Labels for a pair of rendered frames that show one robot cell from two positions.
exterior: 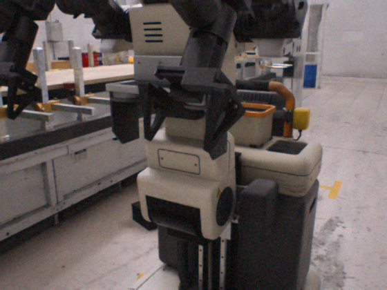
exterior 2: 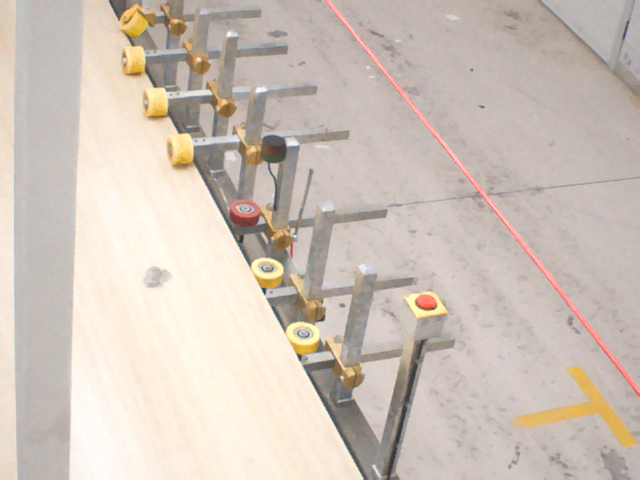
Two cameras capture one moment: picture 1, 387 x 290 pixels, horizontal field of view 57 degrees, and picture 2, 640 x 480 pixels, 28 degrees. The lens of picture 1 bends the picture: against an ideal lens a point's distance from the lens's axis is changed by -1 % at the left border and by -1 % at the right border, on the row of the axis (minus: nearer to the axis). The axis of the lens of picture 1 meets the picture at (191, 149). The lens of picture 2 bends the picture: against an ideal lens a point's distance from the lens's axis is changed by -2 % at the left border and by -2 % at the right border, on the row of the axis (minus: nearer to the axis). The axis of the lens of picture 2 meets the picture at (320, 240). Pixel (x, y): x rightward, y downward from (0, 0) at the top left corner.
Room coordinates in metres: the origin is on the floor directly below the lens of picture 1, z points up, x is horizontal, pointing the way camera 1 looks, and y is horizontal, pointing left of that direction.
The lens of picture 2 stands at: (1.69, 2.14, 2.85)
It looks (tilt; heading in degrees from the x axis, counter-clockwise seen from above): 36 degrees down; 304
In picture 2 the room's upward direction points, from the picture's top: 10 degrees clockwise
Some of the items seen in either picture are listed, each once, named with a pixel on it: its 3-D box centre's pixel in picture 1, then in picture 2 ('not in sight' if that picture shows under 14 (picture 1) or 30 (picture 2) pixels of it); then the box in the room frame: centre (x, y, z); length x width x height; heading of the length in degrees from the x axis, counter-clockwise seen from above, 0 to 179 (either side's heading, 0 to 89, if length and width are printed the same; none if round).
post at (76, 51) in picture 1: (79, 91); not in sight; (2.01, 0.62, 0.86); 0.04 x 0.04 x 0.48; 61
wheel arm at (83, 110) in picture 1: (62, 108); not in sight; (1.78, 0.65, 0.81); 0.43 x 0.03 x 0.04; 61
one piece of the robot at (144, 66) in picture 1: (169, 103); not in sight; (0.83, 0.05, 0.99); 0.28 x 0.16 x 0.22; 60
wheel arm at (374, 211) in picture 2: not in sight; (312, 219); (3.30, -0.22, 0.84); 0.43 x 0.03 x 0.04; 61
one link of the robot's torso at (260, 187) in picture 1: (214, 211); not in sight; (0.90, -0.07, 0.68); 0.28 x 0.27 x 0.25; 60
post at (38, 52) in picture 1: (43, 97); not in sight; (1.79, 0.74, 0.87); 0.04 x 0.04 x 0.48; 61
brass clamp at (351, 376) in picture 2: not in sight; (343, 362); (2.90, 0.13, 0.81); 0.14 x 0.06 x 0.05; 151
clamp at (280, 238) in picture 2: not in sight; (273, 227); (3.34, -0.11, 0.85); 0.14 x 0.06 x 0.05; 151
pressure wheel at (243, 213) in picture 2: not in sight; (243, 224); (3.39, -0.05, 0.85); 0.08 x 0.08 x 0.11
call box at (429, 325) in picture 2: not in sight; (422, 317); (2.65, 0.26, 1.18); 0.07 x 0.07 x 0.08; 61
